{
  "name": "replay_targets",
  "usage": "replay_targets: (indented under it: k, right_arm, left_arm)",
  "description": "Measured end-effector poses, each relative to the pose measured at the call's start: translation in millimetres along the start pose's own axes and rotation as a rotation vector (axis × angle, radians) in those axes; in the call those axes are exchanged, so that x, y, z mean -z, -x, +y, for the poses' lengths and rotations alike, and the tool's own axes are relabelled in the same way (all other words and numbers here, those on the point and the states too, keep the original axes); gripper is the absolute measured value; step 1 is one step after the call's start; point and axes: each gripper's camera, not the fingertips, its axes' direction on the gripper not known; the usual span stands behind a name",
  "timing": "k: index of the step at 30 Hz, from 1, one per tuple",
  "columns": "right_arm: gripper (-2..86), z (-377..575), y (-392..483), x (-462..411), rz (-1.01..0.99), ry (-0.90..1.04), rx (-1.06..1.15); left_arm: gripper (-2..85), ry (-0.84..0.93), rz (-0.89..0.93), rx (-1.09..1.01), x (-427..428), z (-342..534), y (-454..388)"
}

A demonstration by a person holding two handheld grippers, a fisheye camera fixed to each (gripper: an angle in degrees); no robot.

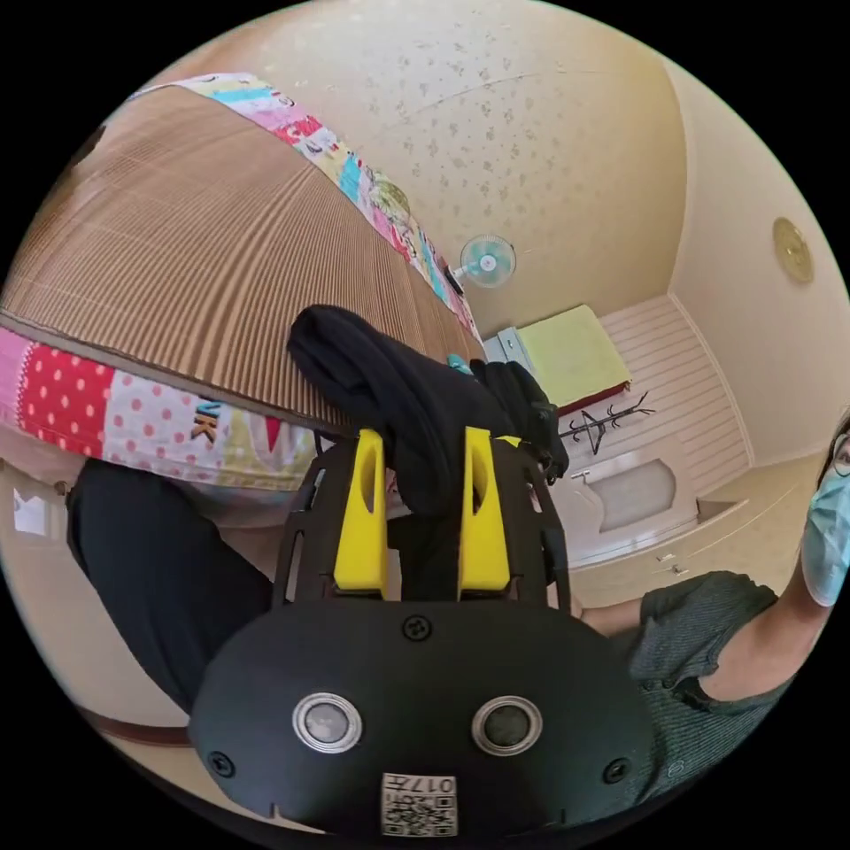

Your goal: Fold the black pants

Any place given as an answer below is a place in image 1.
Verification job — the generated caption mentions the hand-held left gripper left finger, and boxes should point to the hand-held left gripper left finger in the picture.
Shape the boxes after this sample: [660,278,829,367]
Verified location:
[334,429,390,596]

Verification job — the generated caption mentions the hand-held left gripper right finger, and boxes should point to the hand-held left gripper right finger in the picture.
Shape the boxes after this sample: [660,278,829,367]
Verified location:
[456,426,514,596]

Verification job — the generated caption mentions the black pants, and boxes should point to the black pants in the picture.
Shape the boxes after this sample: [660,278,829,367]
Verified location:
[286,304,571,599]

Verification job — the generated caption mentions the black coat rack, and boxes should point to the black coat rack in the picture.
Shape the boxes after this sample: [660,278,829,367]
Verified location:
[559,391,656,460]

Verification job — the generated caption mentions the white cupboard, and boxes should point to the white cupboard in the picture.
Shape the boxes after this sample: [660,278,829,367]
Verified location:
[483,326,534,375]

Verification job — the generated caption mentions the white door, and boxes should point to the white door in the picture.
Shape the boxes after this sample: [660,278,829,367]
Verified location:
[569,435,699,574]

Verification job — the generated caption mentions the person's body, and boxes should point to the person's body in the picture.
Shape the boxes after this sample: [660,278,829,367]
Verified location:
[65,405,850,808]

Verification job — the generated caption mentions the bed with mat and patchwork quilt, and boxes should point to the bed with mat and patchwork quilt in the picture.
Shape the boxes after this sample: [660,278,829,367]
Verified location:
[0,71,487,494]

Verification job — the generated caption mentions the round gold clock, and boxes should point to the round gold clock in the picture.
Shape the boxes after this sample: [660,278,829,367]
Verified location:
[771,216,816,285]

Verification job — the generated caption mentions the teal wall fan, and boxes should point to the teal wall fan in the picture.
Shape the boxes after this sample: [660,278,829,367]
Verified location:
[450,232,518,290]

